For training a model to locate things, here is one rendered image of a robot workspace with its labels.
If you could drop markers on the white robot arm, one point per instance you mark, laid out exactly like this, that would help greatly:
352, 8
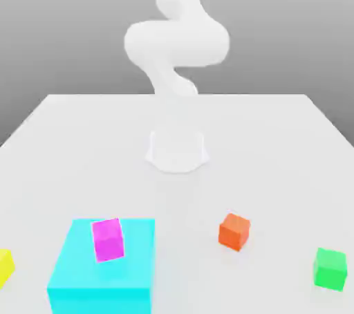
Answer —
177, 43

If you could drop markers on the small orange cube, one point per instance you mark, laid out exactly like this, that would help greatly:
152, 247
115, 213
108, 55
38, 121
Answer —
233, 232

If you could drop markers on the small yellow cube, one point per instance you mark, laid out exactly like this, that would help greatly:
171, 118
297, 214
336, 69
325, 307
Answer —
5, 265

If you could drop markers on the large cyan box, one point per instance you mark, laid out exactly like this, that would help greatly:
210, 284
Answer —
132, 278

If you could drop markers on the small green cube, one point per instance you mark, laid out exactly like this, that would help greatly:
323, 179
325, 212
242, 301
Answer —
329, 269

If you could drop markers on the small magenta cube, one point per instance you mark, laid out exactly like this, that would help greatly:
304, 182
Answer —
108, 240

